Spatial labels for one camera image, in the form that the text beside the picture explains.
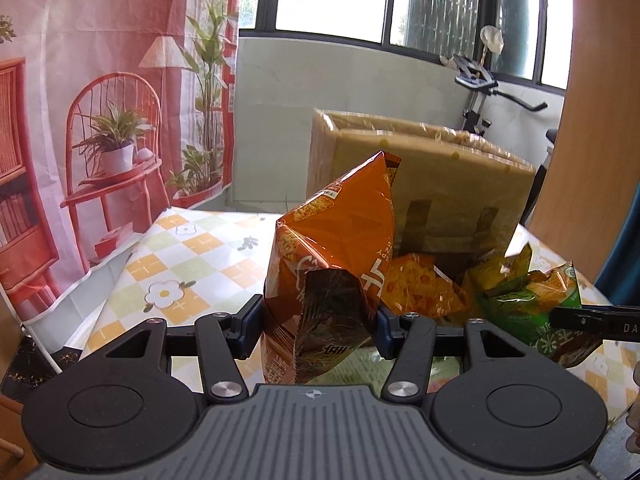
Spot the orange snack bag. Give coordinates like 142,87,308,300
260,151,400,385

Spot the person's right hand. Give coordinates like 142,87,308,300
626,363,640,454

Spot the orange-yellow snack bag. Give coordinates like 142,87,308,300
382,254,473,323

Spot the green snack bag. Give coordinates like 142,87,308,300
463,244,602,368

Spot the cardboard box with plastic liner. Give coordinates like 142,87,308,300
306,110,535,280

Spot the wooden door panel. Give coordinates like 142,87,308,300
528,0,639,281

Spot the black exercise bike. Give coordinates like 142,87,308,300
439,24,561,226

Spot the pink printed backdrop cloth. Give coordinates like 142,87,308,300
1,0,239,321

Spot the black framed window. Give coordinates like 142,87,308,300
240,0,573,92

